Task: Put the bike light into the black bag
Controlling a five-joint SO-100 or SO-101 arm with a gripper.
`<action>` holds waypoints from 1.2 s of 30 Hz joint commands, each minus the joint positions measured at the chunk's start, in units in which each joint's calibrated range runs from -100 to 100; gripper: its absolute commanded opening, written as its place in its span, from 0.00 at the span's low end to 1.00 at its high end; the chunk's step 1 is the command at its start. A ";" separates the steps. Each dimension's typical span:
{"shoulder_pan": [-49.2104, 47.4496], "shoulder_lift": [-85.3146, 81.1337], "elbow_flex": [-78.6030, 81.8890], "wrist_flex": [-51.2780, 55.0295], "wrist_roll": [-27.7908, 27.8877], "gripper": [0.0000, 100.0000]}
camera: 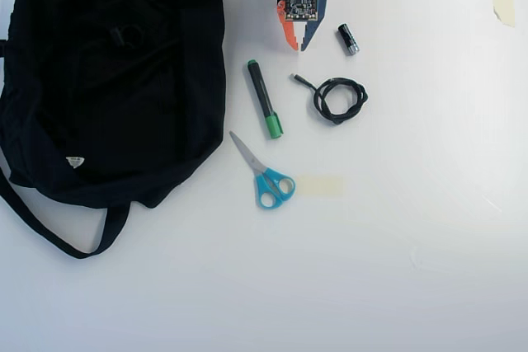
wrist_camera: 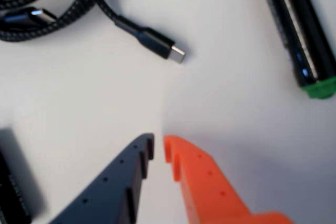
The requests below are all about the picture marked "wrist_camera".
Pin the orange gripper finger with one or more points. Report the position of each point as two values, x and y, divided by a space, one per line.
207 187

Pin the navy blue gripper finger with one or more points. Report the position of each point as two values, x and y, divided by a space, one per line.
110 190

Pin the black marker with green cap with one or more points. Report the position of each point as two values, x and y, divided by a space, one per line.
296 24

